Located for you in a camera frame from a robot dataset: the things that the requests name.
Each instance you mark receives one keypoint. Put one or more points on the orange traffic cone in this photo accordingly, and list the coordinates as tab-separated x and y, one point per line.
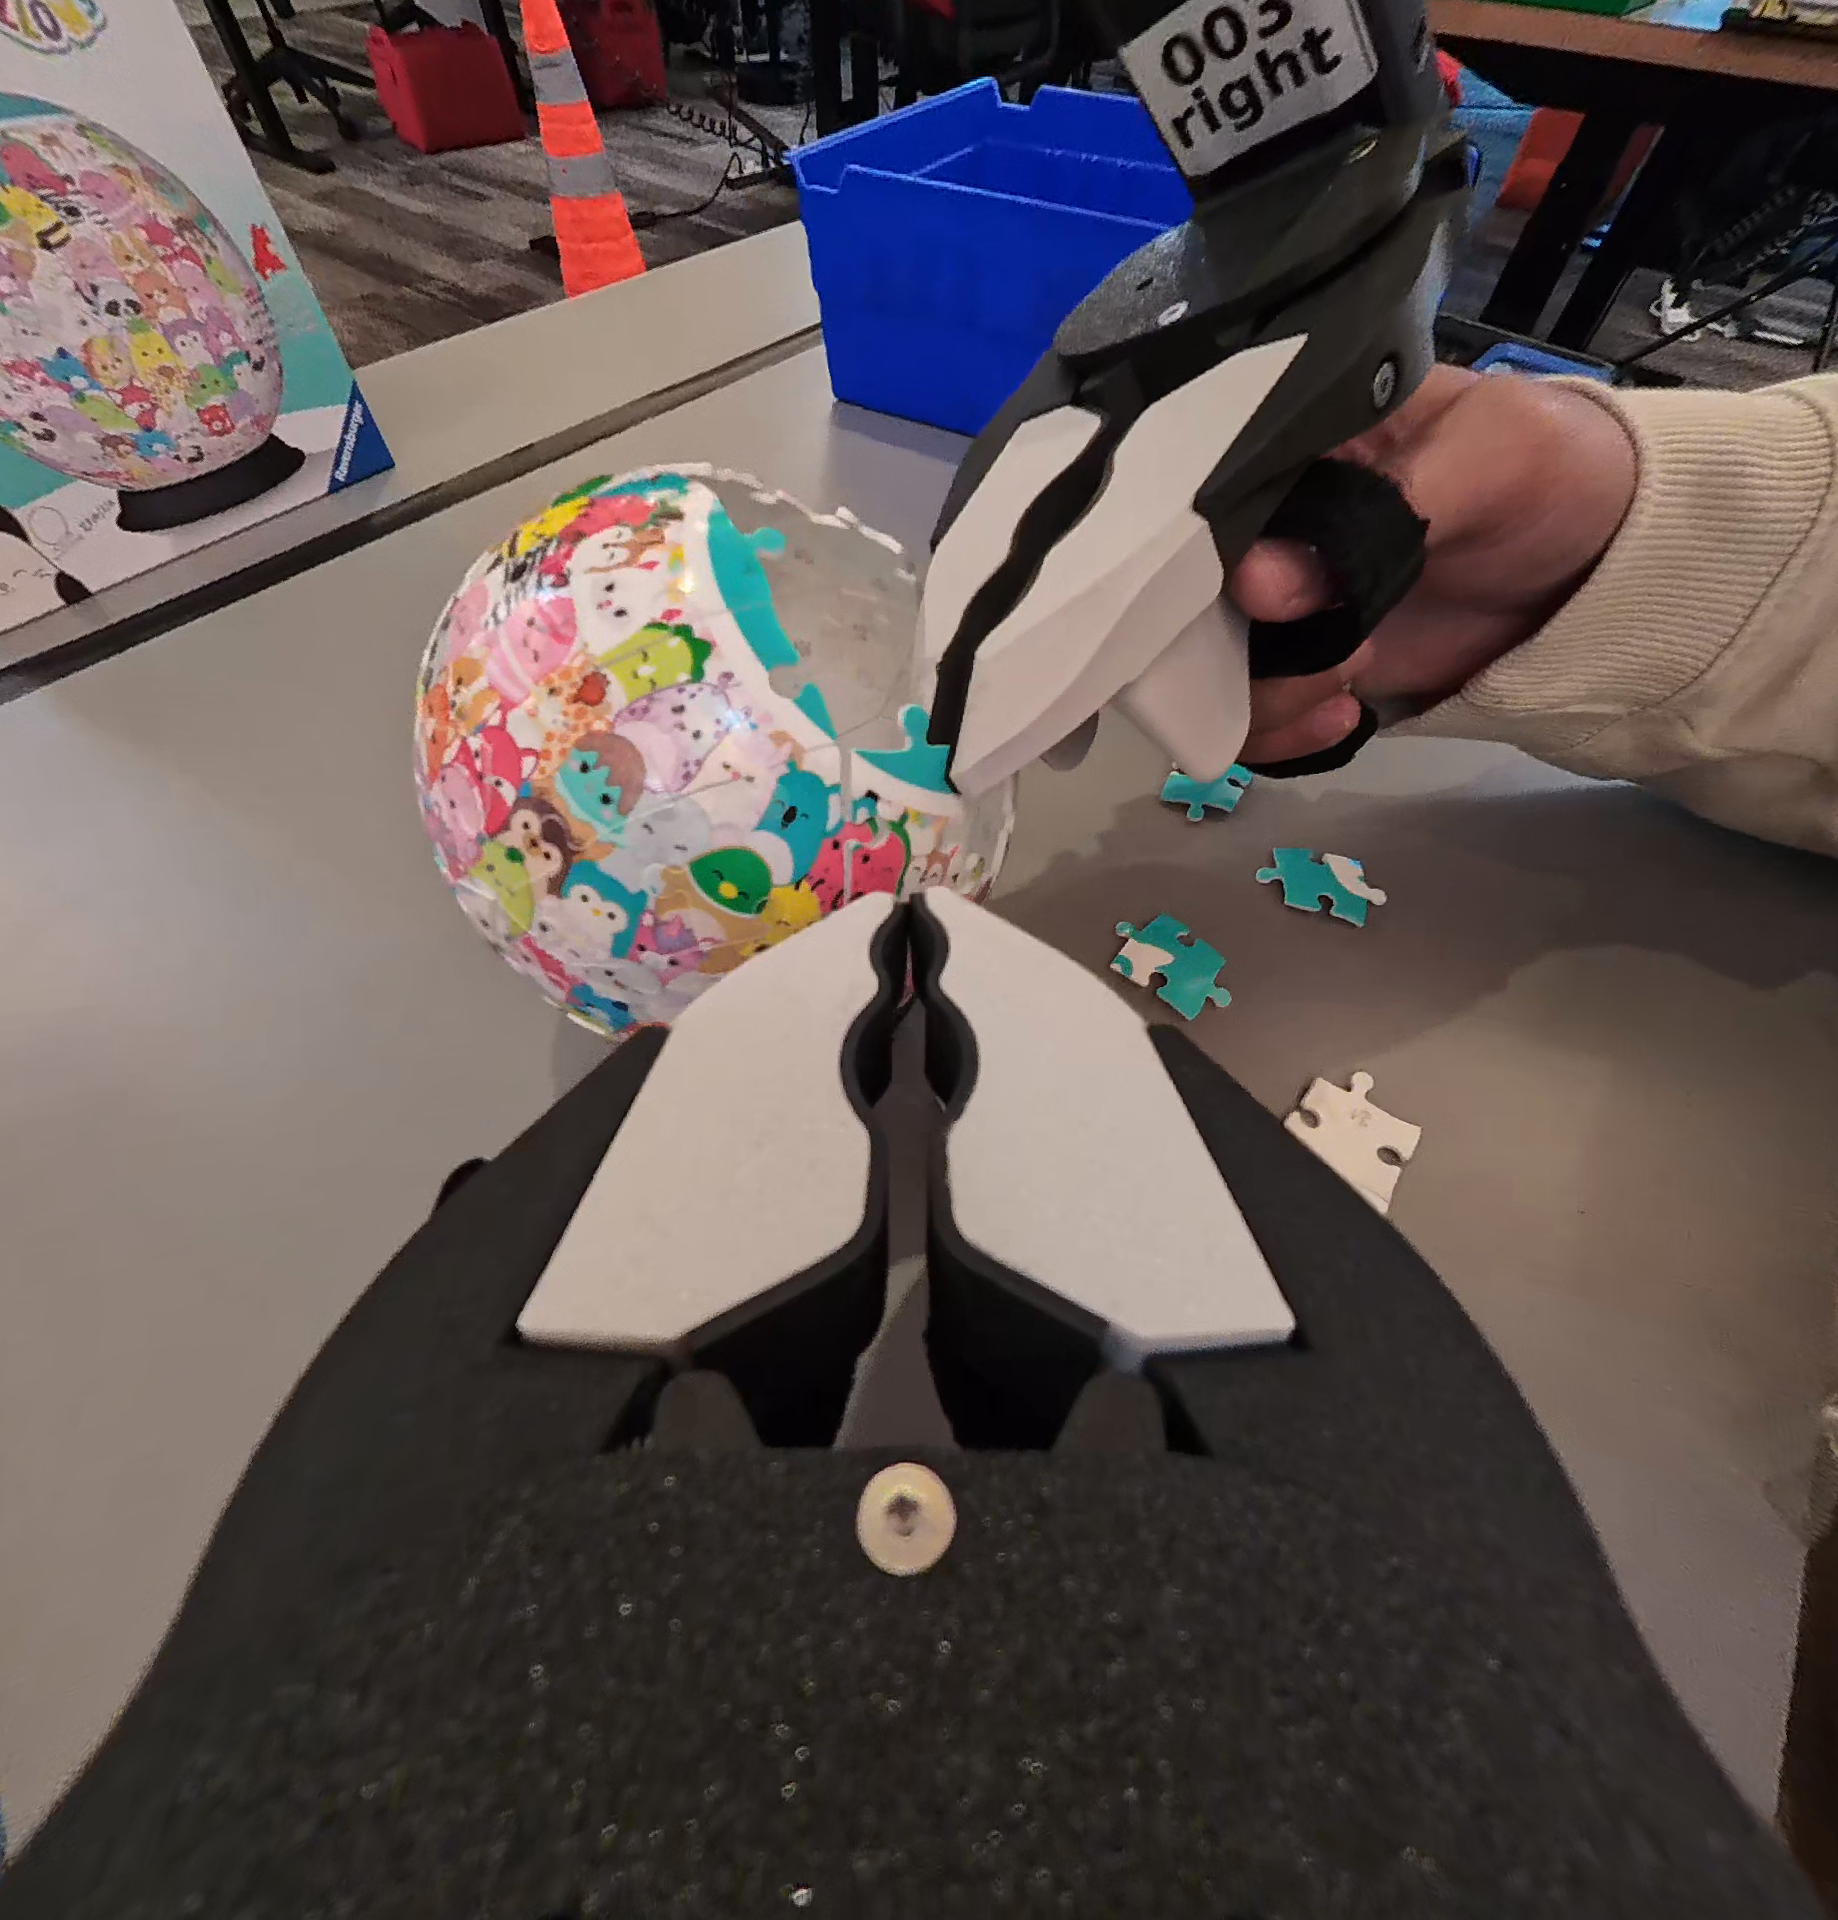
574	150

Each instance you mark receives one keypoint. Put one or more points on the person's right hand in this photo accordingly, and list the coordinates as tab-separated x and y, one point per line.
1518	511

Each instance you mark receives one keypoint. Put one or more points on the wooden top table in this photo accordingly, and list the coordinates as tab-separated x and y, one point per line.
1684	52

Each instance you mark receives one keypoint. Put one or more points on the cardboard puzzle box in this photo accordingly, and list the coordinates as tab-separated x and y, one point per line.
109	301

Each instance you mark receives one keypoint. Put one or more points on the colourful puzzle ball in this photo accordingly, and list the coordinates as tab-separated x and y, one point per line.
589	750

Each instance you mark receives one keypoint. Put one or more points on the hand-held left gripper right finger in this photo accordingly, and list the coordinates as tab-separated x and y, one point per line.
1099	1171

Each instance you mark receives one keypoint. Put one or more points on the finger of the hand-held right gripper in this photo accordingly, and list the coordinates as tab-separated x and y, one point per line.
1099	600
980	556

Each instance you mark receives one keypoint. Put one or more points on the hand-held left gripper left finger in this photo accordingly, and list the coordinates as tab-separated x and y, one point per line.
710	1171

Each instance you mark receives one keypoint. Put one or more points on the teal puzzle piece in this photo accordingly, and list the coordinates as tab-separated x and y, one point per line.
905	767
1175	971
1203	791
1316	886

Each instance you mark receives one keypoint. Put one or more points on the white puzzle piece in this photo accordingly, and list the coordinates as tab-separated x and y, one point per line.
1353	1140

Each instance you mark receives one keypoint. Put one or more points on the blue plastic bin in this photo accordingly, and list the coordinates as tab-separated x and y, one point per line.
980	256

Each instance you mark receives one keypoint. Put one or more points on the red plastic crate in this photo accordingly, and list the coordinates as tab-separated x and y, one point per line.
439	91

